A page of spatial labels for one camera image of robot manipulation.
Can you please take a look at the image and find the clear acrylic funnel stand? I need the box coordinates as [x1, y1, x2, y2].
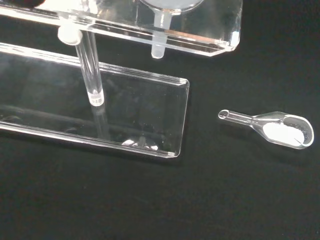
[0, 0, 244, 159]

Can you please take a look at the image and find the glass weighing funnel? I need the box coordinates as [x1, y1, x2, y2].
[217, 109, 315, 150]

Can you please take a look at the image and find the black bench cloth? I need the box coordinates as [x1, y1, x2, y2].
[0, 0, 320, 240]

